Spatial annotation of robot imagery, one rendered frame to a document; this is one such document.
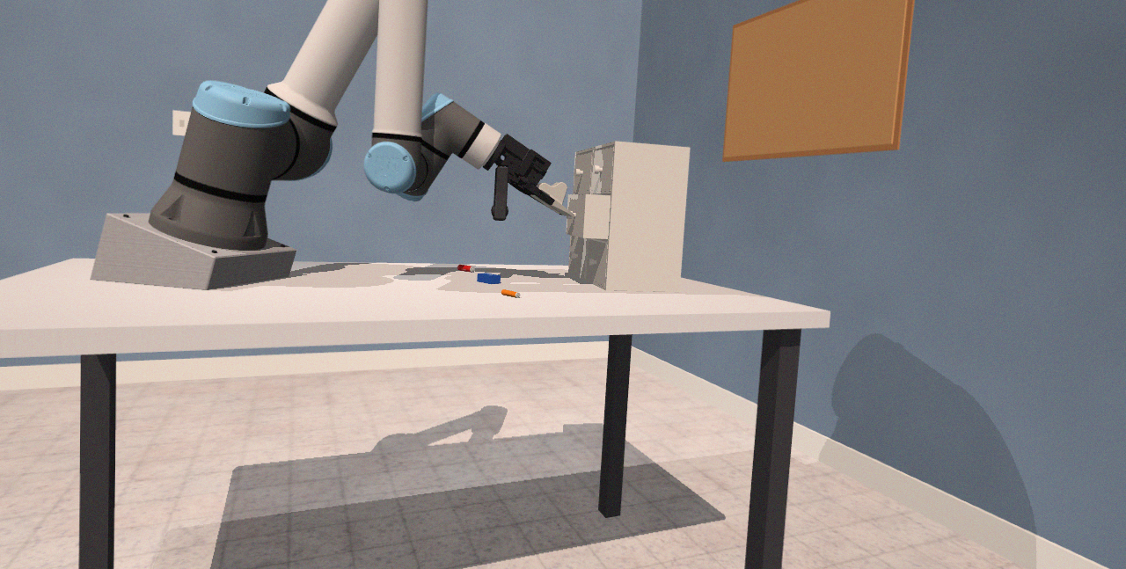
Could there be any beige chest of drawers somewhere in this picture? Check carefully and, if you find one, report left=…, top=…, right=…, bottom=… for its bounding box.
left=568, top=141, right=690, bottom=292

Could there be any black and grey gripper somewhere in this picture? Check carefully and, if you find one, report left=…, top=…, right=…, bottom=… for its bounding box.
left=483, top=134, right=574, bottom=217

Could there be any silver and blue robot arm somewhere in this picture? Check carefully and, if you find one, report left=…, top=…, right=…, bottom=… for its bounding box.
left=149, top=0, right=501, bottom=251

